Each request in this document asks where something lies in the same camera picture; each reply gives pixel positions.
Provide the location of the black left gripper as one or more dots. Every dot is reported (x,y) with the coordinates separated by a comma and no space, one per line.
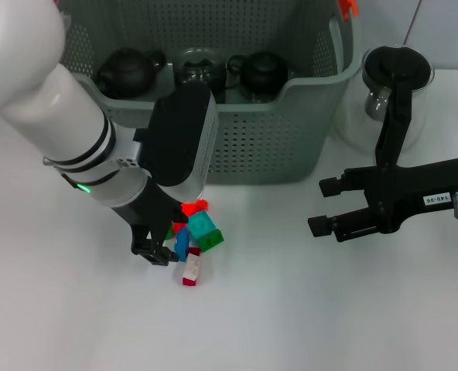
(151,208)

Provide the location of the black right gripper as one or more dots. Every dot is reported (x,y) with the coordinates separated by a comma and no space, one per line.
(411,193)

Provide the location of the blue toy brick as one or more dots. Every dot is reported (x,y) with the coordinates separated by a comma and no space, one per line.
(182,243)

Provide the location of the white toy brick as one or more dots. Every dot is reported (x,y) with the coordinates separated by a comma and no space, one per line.
(193,266)

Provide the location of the white and red block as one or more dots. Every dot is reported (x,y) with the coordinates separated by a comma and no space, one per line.
(189,283)

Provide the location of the grey-green perforated storage bin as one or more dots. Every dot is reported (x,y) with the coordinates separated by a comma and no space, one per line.
(271,139)

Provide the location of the orange bin latch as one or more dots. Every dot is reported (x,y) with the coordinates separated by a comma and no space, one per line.
(348,8)

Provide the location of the small green toy brick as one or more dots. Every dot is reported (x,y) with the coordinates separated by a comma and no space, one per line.
(169,234)

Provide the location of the teal square toy brick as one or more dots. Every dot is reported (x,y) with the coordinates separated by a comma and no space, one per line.
(200,226)

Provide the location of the large red slope brick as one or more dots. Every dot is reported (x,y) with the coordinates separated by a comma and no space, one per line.
(190,208)

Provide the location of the large green toy brick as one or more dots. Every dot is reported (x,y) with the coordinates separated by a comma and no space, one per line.
(212,241)

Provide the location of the small red toy brick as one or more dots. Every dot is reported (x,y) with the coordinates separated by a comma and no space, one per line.
(202,205)

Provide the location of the black clay teapot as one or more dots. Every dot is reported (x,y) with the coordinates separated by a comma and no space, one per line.
(126,73)

